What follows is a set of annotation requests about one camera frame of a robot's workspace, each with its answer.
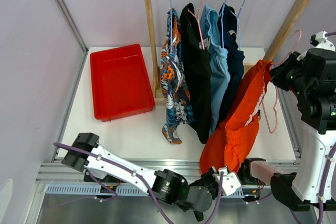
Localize navy blue shorts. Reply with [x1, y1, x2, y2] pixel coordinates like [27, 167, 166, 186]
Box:
[217, 5, 245, 125]

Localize patterned blue orange shorts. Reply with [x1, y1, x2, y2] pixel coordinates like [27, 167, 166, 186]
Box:
[159, 8, 195, 145]

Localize light blue shorts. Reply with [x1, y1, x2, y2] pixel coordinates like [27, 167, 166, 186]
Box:
[200, 5, 230, 135]

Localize black shorts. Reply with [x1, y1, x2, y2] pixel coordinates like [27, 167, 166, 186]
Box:
[180, 3, 212, 144]

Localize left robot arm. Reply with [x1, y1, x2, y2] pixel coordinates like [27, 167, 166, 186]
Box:
[54, 133, 222, 223]

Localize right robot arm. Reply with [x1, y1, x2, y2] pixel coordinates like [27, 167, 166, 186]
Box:
[239, 47, 335, 211]

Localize red plastic bin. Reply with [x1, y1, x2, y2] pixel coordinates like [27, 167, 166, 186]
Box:
[90, 44, 155, 122]

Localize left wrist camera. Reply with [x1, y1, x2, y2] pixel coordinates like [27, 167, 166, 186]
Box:
[213, 167, 242, 196]

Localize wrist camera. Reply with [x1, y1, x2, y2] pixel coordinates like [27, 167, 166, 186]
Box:
[310, 31, 335, 51]
[213, 167, 242, 196]

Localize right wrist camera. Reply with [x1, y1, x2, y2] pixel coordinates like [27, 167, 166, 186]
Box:
[310, 31, 335, 51]

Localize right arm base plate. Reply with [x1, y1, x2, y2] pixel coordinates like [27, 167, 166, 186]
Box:
[223, 166, 272, 186]

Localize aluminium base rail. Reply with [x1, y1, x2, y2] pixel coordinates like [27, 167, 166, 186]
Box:
[36, 158, 300, 196]

